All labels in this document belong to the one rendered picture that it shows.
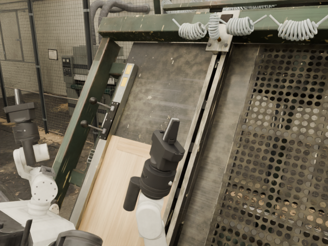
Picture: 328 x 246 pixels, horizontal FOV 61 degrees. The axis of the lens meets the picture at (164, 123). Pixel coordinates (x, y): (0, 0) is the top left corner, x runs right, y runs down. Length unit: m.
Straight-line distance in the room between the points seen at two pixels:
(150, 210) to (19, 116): 0.67
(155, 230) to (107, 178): 0.63
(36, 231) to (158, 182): 0.33
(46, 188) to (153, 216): 0.31
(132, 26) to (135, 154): 0.67
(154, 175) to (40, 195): 0.33
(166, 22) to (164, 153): 0.88
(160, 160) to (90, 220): 0.79
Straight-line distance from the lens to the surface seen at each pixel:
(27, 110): 1.17
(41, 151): 1.18
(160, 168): 0.69
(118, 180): 1.33
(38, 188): 0.86
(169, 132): 0.68
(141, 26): 1.50
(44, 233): 0.83
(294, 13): 1.21
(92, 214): 1.40
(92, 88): 1.61
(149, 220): 0.77
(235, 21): 1.11
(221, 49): 1.19
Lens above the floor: 1.84
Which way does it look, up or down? 17 degrees down
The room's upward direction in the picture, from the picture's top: straight up
